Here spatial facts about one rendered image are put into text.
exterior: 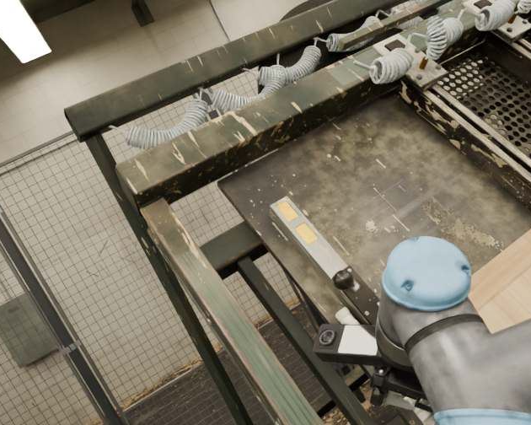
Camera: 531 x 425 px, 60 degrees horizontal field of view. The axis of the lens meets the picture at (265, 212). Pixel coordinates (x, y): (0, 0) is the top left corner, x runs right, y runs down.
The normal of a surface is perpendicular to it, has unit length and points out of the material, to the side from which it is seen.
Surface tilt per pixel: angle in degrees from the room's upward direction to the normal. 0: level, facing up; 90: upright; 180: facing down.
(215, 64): 90
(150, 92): 90
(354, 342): 26
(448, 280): 44
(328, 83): 57
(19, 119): 90
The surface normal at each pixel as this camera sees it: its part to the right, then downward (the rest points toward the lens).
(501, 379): -0.36, -0.39
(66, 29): 0.24, 0.00
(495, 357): -0.46, -0.73
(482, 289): 0.05, -0.54
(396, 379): -0.11, -0.65
